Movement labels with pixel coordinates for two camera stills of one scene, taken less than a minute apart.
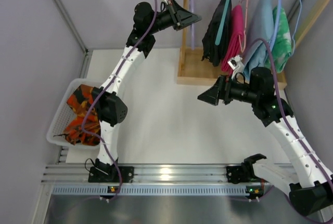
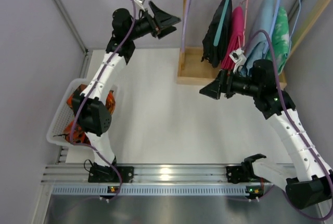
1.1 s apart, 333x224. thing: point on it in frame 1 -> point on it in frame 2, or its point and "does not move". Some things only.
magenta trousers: (234, 44) does not move
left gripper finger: (186, 16) -> (163, 20)
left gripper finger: (188, 21) -> (166, 31)
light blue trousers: (258, 54) does not move
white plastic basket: (65, 115) does not move
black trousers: (210, 50) does not move
